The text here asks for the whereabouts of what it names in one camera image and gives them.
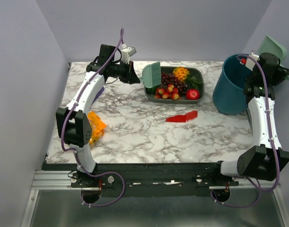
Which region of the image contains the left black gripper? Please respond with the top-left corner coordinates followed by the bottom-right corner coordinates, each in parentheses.
top-left (109, 59), bottom-right (140, 84)

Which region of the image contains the mint green hand brush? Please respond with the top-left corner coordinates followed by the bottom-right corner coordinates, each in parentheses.
top-left (140, 61), bottom-right (162, 88)

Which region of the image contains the red paper scrap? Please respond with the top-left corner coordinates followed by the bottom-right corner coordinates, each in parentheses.
top-left (166, 111), bottom-right (198, 122)

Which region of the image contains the mint green dustpan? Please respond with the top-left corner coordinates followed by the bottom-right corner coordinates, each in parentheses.
top-left (258, 35), bottom-right (289, 86)

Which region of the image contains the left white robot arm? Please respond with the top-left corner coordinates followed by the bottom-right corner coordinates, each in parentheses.
top-left (56, 44), bottom-right (140, 187)

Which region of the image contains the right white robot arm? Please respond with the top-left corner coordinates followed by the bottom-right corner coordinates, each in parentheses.
top-left (211, 52), bottom-right (289, 185)

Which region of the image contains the orange pineapple toy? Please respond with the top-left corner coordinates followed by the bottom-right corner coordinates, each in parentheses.
top-left (172, 67), bottom-right (190, 82)

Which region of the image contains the purple grape bunch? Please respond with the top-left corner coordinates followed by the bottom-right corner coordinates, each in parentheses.
top-left (161, 73), bottom-right (188, 96)

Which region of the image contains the orange snack bag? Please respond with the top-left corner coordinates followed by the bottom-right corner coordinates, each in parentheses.
top-left (87, 111), bottom-right (107, 148)

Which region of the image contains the red apple front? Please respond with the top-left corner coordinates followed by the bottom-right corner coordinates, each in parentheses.
top-left (186, 89), bottom-right (200, 100)

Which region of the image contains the teal plastic waste bin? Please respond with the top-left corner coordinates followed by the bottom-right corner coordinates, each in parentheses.
top-left (212, 55), bottom-right (252, 115)

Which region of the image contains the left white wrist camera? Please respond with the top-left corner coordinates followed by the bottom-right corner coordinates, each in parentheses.
top-left (121, 47), bottom-right (136, 64)

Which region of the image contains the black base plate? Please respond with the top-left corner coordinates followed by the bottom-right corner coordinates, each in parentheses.
top-left (42, 163), bottom-right (252, 201)

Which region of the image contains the aluminium rail frame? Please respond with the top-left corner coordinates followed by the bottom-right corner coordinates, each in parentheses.
top-left (21, 171), bottom-right (289, 227)

